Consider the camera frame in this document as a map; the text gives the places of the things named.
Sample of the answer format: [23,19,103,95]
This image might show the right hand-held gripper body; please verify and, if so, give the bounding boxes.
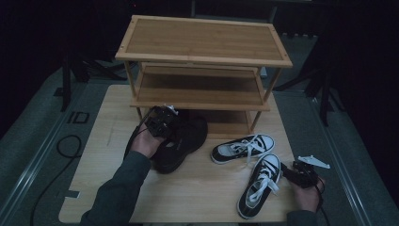
[291,154,331,189]

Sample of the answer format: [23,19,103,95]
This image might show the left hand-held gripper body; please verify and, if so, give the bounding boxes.
[145,105,180,138]

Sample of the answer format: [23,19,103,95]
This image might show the black white canvas sneaker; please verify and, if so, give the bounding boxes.
[210,134,276,165]
[236,153,282,220]

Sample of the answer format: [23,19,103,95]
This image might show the wooden three-tier shoe rack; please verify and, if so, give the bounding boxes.
[114,14,294,140]

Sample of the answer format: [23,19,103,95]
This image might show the person's right hand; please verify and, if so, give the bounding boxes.
[288,177,326,214]

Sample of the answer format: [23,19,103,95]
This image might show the person's left hand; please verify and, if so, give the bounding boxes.
[130,124,166,159]

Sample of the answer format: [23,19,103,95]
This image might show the black metal stand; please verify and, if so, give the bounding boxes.
[274,67,344,126]
[60,53,126,112]

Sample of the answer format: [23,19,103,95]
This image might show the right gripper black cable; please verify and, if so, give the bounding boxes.
[314,177,331,226]

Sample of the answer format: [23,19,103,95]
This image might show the metal floor rail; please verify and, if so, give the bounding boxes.
[0,83,88,226]
[311,95,373,226]

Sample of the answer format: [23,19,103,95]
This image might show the black floor cable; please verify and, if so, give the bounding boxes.
[29,135,83,226]

